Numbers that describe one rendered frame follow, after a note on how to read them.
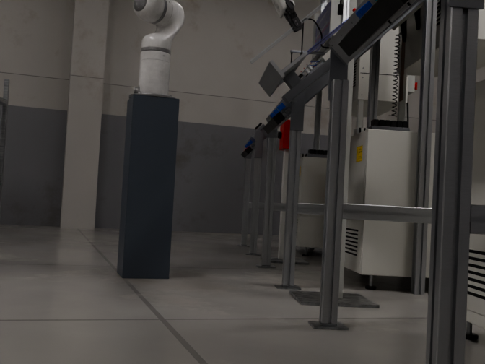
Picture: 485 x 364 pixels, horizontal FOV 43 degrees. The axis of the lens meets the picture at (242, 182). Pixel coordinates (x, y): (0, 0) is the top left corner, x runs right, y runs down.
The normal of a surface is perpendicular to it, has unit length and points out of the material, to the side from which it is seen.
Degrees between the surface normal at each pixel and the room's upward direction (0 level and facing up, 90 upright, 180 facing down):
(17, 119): 90
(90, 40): 90
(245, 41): 90
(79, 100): 90
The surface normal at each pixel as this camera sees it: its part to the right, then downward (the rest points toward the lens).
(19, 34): 0.31, -0.02
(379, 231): 0.07, -0.04
